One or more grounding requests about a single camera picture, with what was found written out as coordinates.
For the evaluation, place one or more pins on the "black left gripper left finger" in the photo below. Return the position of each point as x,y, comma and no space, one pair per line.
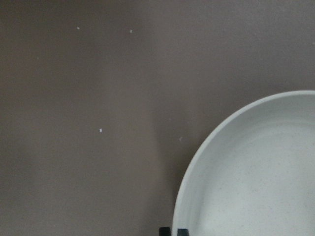
164,231

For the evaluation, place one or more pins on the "pale green round plate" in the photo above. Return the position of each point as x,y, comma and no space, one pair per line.
254,175

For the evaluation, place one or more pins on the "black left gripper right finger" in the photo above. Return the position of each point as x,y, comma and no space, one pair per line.
182,232

